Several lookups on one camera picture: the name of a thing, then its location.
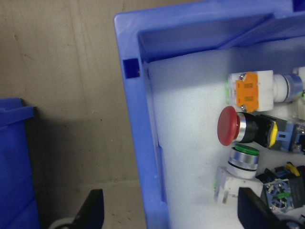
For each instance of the blue bin with battery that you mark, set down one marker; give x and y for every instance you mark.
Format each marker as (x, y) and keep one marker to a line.
(14, 155)

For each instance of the blue bin with push buttons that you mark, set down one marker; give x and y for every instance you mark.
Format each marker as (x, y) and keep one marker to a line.
(133, 119)

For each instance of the white foam liner under buttons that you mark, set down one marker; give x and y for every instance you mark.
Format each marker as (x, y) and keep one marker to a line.
(186, 107)

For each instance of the red head black switch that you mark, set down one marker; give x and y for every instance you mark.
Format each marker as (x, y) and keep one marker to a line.
(281, 193)

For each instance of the green head white switch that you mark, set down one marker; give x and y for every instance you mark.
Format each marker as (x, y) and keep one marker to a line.
(243, 162)

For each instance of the red mushroom switch blue block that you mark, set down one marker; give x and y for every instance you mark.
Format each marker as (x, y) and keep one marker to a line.
(228, 126)

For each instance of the white switch orange contact block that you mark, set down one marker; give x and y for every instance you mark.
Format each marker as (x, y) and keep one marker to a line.
(245, 93)

